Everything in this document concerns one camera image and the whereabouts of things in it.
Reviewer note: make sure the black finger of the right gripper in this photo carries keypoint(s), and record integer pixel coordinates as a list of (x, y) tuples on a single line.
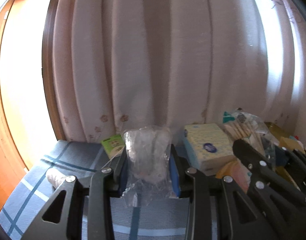
[(283, 206)]

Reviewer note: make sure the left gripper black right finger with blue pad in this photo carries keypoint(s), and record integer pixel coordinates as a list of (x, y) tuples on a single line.
[(218, 208)]

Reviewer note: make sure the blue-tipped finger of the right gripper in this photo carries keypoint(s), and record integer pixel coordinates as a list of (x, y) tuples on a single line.
[(291, 165)]

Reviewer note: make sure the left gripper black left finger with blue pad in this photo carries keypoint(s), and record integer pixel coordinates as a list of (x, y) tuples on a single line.
[(61, 216)]

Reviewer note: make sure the cotton swab plastic bag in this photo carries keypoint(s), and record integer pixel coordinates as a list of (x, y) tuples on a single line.
[(250, 128)]

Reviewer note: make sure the clear bag of cotton balls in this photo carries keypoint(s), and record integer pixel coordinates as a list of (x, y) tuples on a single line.
[(148, 151)]

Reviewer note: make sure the yellow sponge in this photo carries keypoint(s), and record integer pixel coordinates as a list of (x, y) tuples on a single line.
[(291, 144)]

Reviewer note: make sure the white gauze roll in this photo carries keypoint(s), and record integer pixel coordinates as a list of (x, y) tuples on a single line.
[(55, 177)]

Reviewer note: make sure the round gold pink food container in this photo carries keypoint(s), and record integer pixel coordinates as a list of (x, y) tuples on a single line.
[(238, 172)]

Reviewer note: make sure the gold metal tray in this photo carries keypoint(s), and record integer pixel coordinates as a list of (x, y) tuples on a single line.
[(278, 132)]

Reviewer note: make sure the blue plaid tablecloth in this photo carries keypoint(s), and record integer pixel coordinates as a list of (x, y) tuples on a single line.
[(164, 218)]

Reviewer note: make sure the yellow blue tissue box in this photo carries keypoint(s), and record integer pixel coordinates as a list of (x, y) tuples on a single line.
[(208, 147)]

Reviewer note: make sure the green tissue packet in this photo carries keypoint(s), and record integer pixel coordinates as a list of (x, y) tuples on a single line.
[(113, 145)]

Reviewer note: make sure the white floral curtain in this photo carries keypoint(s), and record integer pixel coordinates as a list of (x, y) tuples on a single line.
[(125, 64)]

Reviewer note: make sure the dark wooden door frame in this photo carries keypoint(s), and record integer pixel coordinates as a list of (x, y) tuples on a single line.
[(47, 70)]

